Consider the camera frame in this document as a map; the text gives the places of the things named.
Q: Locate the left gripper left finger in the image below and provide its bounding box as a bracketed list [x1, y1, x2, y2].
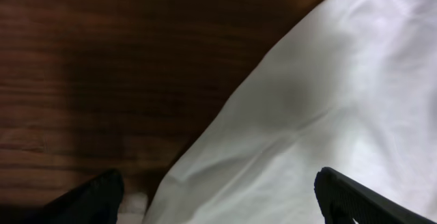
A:
[22, 169, 124, 224]

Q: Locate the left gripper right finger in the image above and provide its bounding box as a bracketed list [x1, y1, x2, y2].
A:
[314, 167, 436, 224]

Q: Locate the white t-shirt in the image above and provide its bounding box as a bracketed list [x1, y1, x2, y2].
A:
[144, 0, 436, 224]

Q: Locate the white folded garment underneath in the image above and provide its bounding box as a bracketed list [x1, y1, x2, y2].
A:
[116, 193, 148, 224]

